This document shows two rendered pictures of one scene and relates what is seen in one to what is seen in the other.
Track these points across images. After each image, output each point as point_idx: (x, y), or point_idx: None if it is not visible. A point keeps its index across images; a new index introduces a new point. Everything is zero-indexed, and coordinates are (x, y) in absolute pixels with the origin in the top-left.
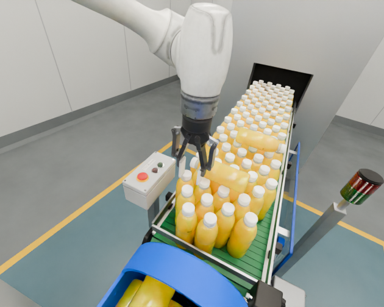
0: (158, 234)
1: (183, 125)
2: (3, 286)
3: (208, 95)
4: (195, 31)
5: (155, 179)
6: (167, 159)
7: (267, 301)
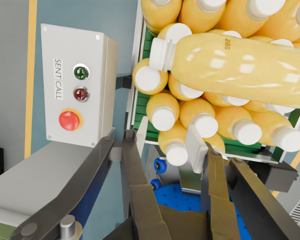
0: (137, 125)
1: None
2: (45, 156)
3: None
4: None
5: (96, 115)
6: (85, 45)
7: (277, 183)
